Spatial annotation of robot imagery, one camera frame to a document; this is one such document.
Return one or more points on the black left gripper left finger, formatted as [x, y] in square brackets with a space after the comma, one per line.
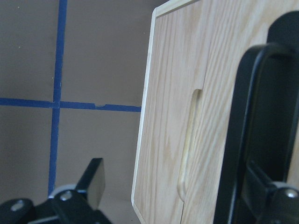
[79, 204]

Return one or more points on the wooden drawer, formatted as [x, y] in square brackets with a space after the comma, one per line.
[230, 61]

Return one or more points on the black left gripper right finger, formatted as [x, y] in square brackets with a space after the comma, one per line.
[270, 202]

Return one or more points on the light wooden drawer cabinet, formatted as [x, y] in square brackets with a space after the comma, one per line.
[155, 196]

